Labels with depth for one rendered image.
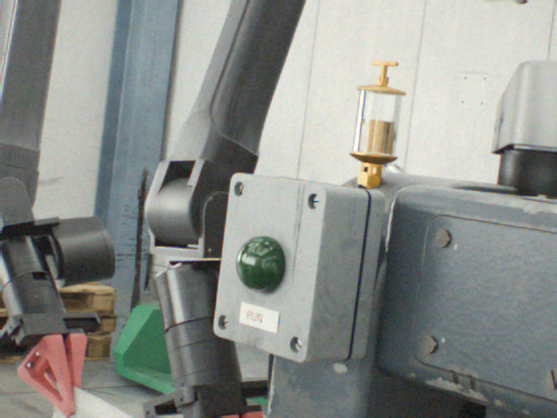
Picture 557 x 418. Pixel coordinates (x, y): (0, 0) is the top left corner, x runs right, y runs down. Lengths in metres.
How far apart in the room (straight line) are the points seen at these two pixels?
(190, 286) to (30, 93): 0.45
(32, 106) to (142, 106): 7.87
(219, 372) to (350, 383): 0.33
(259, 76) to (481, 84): 6.19
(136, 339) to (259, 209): 5.65
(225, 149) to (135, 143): 8.22
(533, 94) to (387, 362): 0.19
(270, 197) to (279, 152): 7.74
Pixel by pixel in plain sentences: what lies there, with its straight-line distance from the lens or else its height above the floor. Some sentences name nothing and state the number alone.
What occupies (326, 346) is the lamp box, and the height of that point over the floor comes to 1.25.
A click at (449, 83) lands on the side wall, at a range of 7.32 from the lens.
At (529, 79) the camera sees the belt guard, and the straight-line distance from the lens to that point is 0.70.
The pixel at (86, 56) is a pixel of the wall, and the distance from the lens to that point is 9.41.
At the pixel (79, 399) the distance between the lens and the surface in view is 1.16.
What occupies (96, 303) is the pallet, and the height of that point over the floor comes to 0.35.
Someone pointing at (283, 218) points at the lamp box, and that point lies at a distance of 0.59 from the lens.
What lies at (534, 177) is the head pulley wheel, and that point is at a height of 1.35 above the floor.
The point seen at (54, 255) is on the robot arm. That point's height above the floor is 1.20.
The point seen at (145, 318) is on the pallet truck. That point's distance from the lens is 6.30.
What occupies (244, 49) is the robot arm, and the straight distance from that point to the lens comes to 0.98.
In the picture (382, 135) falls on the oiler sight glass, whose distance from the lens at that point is 0.65.
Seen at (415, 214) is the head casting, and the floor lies 1.32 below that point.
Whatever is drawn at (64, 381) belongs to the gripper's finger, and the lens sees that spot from 1.16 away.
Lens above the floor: 1.35
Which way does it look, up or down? 3 degrees down
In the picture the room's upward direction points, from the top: 7 degrees clockwise
